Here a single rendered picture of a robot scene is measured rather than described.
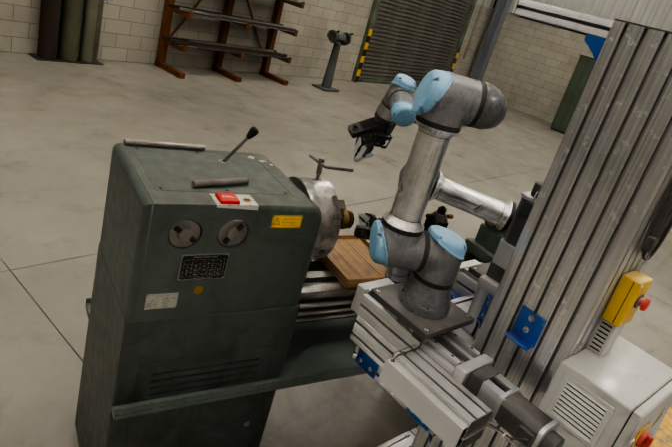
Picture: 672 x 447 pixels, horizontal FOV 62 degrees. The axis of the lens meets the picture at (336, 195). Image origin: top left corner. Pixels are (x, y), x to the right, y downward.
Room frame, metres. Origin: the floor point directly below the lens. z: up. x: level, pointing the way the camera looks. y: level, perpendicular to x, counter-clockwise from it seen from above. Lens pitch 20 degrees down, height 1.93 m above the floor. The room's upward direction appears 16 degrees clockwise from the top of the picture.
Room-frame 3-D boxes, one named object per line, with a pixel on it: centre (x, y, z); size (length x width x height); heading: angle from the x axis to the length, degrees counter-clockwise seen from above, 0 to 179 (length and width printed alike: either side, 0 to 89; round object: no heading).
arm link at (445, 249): (1.42, -0.32, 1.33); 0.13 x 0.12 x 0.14; 102
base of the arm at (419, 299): (1.42, -0.33, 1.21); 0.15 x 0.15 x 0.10
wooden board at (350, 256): (2.14, -0.15, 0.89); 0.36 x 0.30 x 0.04; 36
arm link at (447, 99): (1.39, -0.20, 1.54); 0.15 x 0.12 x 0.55; 102
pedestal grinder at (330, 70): (10.73, 0.77, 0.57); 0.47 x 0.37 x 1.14; 144
